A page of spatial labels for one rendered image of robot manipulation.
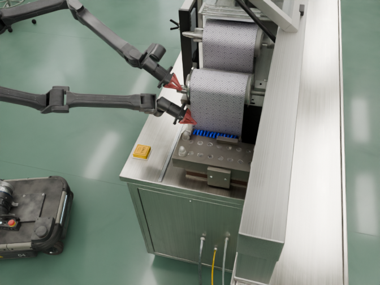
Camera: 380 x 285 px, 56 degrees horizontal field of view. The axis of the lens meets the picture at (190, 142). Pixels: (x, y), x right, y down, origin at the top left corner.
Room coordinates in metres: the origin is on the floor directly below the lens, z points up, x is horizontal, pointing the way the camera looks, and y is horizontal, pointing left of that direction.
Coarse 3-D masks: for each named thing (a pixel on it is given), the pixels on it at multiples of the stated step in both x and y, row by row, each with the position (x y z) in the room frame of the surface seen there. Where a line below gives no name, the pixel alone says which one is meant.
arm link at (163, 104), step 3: (162, 96) 1.26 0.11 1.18; (159, 99) 1.24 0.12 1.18; (162, 99) 1.23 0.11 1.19; (165, 99) 1.24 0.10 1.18; (159, 102) 1.22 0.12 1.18; (162, 102) 1.22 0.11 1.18; (165, 102) 1.22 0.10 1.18; (168, 102) 1.22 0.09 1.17; (159, 105) 1.21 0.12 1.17; (162, 105) 1.21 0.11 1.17; (165, 105) 1.21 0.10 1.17; (168, 105) 1.21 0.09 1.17; (171, 105) 1.22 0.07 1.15; (159, 108) 1.21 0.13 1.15; (162, 108) 1.21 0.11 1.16; (165, 108) 1.20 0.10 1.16; (168, 108) 1.21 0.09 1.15
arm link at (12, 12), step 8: (40, 0) 1.62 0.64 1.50; (48, 0) 1.62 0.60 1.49; (56, 0) 1.62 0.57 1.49; (64, 0) 1.61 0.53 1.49; (8, 8) 1.59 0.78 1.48; (16, 8) 1.59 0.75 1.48; (24, 8) 1.58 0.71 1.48; (32, 8) 1.58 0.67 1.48; (40, 8) 1.58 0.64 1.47; (48, 8) 1.59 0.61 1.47; (56, 8) 1.60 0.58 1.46; (64, 8) 1.62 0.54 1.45; (72, 8) 1.55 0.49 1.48; (0, 16) 1.54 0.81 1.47; (8, 16) 1.55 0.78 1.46; (16, 16) 1.56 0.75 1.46; (24, 16) 1.57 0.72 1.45; (32, 16) 1.58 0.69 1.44; (8, 24) 1.56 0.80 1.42; (0, 32) 1.54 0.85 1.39
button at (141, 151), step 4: (140, 144) 1.21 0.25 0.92; (136, 148) 1.18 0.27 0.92; (140, 148) 1.18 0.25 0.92; (144, 148) 1.18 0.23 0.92; (148, 148) 1.18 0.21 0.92; (136, 152) 1.16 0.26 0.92; (140, 152) 1.16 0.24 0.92; (144, 152) 1.15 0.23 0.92; (148, 152) 1.16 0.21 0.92; (136, 156) 1.14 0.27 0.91; (140, 156) 1.14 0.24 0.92; (144, 156) 1.13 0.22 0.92
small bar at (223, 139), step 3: (219, 138) 1.10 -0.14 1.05; (222, 138) 1.10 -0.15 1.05; (225, 138) 1.10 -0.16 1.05; (228, 138) 1.10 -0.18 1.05; (231, 138) 1.09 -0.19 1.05; (219, 141) 1.09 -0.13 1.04; (222, 141) 1.08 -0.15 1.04; (225, 141) 1.08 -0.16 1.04; (228, 141) 1.08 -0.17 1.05; (231, 141) 1.07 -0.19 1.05; (234, 141) 1.07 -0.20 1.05; (237, 141) 1.07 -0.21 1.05; (234, 144) 1.07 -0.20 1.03
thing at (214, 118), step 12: (192, 108) 1.19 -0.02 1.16; (204, 108) 1.17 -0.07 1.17; (216, 108) 1.16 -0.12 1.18; (228, 108) 1.14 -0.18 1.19; (204, 120) 1.17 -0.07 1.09; (216, 120) 1.16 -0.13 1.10; (228, 120) 1.14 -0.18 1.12; (240, 120) 1.12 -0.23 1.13; (228, 132) 1.14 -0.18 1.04; (240, 132) 1.12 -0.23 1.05
